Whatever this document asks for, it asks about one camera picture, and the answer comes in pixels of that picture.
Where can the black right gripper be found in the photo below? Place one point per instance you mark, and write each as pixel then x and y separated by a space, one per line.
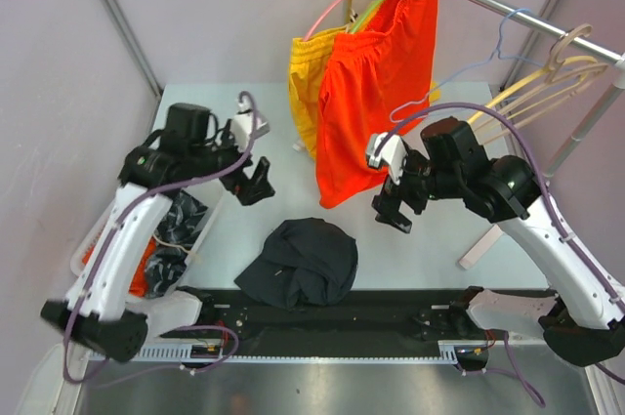
pixel 387 204

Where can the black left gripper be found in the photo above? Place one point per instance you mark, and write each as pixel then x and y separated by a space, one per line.
pixel 238 183

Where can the dark navy shorts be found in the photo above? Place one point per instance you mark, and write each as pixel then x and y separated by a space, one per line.
pixel 303 262

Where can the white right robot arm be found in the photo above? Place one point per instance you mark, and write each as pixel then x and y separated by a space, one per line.
pixel 582 320

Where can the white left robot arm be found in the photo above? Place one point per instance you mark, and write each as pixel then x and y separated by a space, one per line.
pixel 184 153

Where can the orange shorts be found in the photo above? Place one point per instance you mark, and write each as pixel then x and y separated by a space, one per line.
pixel 370 78

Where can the yellow shorts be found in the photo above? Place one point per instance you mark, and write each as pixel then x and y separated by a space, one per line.
pixel 307 65

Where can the beige wooden hanger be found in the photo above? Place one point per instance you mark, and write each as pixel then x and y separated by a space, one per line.
pixel 552 78

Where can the yellow hanger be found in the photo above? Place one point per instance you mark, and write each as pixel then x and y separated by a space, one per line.
pixel 527 85

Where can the patterned dark clothes in basket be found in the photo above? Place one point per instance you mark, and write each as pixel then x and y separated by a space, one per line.
pixel 175 236

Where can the orange cloth in basket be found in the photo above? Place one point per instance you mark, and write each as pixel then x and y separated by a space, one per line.
pixel 139 287

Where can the white plastic basket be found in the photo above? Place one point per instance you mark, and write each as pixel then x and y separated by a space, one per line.
pixel 102 287

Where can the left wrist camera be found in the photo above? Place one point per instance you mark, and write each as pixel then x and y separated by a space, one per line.
pixel 248 124

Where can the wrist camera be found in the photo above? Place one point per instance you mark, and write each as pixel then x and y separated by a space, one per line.
pixel 386 150
pixel 248 124

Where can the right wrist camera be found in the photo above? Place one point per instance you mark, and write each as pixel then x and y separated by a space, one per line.
pixel 386 150

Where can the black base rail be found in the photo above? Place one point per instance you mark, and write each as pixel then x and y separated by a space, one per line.
pixel 367 326

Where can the blue wire hanger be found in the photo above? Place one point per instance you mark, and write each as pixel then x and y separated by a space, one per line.
pixel 496 54

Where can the metal clothes rack rail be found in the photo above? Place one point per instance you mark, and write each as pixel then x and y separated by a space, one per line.
pixel 533 22

